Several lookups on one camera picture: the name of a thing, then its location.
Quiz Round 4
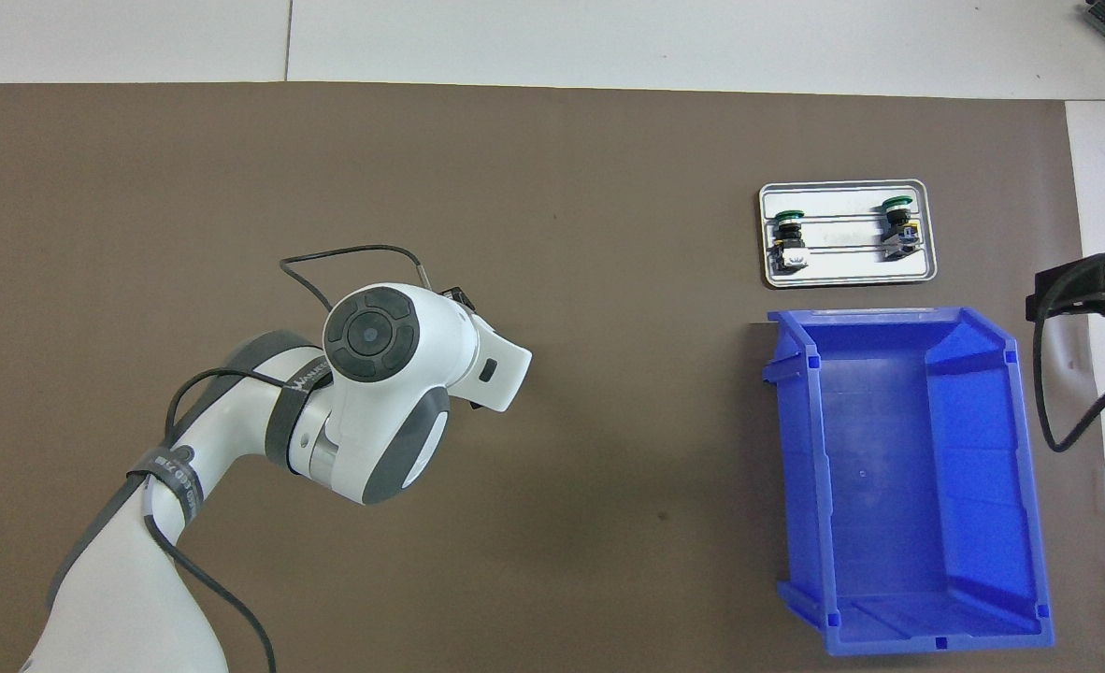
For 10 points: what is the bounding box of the blue plastic storage bin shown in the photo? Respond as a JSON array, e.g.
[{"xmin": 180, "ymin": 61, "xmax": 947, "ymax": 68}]
[{"xmin": 763, "ymin": 307, "xmax": 1056, "ymax": 657}]

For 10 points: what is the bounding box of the brown table mat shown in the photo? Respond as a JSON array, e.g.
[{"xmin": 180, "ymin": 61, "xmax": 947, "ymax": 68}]
[{"xmin": 0, "ymin": 82, "xmax": 1105, "ymax": 673}]

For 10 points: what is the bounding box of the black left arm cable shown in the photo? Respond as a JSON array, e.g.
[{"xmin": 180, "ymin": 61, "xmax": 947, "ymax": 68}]
[{"xmin": 125, "ymin": 245, "xmax": 432, "ymax": 673}]

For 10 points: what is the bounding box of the grey metal tray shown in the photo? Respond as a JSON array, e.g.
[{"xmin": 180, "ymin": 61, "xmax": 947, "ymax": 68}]
[{"xmin": 758, "ymin": 179, "xmax": 939, "ymax": 289}]

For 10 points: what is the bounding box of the green push button switch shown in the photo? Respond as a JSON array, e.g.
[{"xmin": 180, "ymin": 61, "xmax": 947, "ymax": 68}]
[
  {"xmin": 878, "ymin": 194, "xmax": 921, "ymax": 263},
  {"xmin": 769, "ymin": 208, "xmax": 811, "ymax": 275}
]

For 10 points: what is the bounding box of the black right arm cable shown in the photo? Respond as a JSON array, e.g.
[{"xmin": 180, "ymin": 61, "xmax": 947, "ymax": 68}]
[{"xmin": 1031, "ymin": 271, "xmax": 1105, "ymax": 454}]

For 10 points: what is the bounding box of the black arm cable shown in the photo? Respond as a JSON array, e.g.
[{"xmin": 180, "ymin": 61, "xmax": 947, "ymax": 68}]
[
  {"xmin": 1031, "ymin": 271, "xmax": 1105, "ymax": 454},
  {"xmin": 125, "ymin": 245, "xmax": 432, "ymax": 673}
]

